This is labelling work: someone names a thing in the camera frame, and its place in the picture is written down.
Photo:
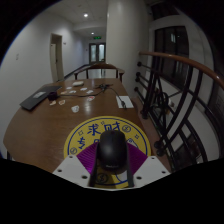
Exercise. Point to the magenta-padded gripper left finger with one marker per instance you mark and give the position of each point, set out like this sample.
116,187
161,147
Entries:
71,170

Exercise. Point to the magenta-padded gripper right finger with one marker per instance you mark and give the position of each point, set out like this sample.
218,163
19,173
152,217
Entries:
150,170

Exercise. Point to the black computer mouse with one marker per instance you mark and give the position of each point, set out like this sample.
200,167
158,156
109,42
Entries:
112,150

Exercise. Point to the round yellow blue-print mouse pad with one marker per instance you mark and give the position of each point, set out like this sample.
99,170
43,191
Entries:
83,135

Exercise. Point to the white paper scrap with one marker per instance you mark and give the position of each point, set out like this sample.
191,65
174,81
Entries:
75,108
52,103
62,102
83,89
91,98

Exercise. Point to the white paper sheet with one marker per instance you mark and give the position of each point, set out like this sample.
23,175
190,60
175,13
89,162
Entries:
127,101

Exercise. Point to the small dark purple box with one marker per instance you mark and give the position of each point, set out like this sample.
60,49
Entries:
53,96

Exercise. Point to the black laptop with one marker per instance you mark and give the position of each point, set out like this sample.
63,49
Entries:
39,96

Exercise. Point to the small white flat box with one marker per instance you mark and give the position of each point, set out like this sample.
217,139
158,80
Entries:
78,83

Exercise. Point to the wooden armchair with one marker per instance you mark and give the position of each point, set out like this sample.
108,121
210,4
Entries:
100,66

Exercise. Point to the white side door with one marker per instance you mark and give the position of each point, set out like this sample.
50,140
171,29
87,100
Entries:
56,58

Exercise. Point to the wood-topped black metal railing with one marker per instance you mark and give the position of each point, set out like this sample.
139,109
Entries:
186,61

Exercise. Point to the glass double door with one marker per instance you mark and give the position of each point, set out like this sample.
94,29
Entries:
97,52

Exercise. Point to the dark window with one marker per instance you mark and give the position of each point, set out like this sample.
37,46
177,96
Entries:
171,50

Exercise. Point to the green exit sign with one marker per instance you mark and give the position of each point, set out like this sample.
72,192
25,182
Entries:
97,37

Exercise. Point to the round ceiling light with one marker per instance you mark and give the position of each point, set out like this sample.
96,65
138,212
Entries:
85,15

